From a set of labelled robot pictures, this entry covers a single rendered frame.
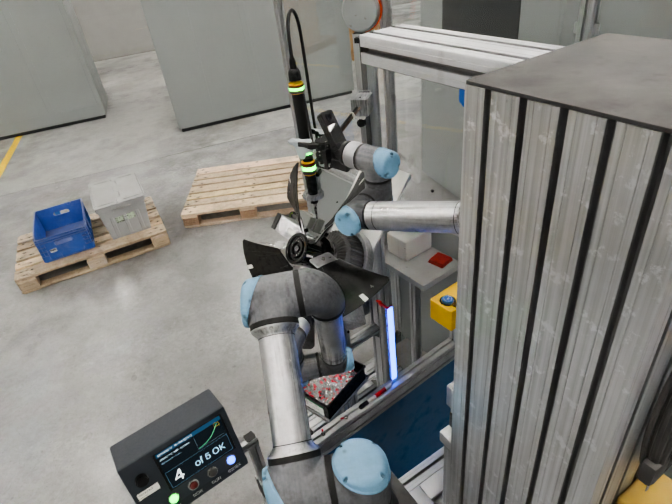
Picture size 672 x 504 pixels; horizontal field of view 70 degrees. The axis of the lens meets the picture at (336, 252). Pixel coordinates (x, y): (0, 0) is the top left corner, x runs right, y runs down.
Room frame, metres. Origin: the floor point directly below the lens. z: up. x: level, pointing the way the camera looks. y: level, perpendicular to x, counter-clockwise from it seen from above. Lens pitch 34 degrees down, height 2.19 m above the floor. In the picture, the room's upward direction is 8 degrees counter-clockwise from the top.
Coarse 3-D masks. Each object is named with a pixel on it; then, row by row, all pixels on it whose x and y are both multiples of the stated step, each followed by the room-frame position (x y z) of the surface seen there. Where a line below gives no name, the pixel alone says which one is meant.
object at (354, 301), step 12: (336, 264) 1.37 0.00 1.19; (348, 264) 1.37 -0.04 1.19; (336, 276) 1.31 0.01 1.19; (348, 276) 1.30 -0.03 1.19; (360, 276) 1.29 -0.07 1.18; (372, 276) 1.28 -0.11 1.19; (384, 276) 1.27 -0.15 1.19; (348, 288) 1.25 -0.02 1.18; (360, 288) 1.24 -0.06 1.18; (348, 300) 1.20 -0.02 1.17; (360, 300) 1.19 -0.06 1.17; (348, 312) 1.16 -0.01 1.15
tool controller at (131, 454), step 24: (192, 408) 0.79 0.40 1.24; (216, 408) 0.77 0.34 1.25; (144, 432) 0.74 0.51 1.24; (168, 432) 0.72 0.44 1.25; (192, 432) 0.72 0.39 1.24; (216, 432) 0.74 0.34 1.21; (120, 456) 0.68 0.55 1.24; (144, 456) 0.67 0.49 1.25; (168, 456) 0.68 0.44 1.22; (192, 456) 0.70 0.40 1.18; (216, 456) 0.71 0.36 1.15; (240, 456) 0.73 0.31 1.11; (144, 480) 0.63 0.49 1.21; (216, 480) 0.69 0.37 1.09
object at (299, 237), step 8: (288, 240) 1.51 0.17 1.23; (296, 240) 1.48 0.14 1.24; (304, 240) 1.45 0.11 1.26; (312, 240) 1.47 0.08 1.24; (320, 240) 1.54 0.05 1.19; (328, 240) 1.51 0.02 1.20; (288, 248) 1.49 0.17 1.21; (304, 248) 1.43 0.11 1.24; (312, 248) 1.44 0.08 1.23; (320, 248) 1.46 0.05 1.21; (328, 248) 1.48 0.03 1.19; (288, 256) 1.46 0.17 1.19; (296, 256) 1.44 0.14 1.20; (304, 256) 1.41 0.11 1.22; (296, 264) 1.42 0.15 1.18; (304, 264) 1.42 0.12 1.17
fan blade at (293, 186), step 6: (294, 168) 1.74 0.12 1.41; (294, 174) 1.72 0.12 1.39; (288, 180) 1.80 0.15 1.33; (294, 180) 1.71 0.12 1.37; (288, 186) 1.80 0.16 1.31; (294, 186) 1.69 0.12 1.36; (288, 192) 1.80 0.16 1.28; (294, 192) 1.68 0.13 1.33; (288, 198) 1.81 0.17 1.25; (294, 198) 1.68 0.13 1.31; (294, 204) 1.68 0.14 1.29; (294, 210) 1.74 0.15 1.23; (300, 222) 1.59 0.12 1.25; (300, 228) 1.62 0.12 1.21
